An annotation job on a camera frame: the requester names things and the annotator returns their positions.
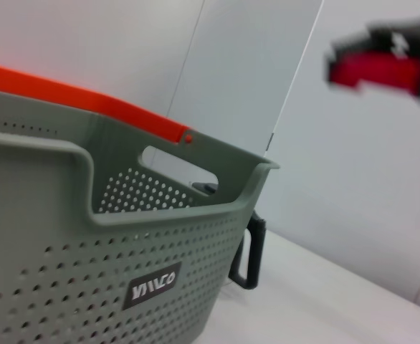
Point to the dark red toy brick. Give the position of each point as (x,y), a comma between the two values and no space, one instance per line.
(375,71)

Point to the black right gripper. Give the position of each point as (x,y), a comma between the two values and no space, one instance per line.
(410,36)

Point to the grey perforated plastic basket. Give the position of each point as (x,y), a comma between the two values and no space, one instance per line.
(88,268)

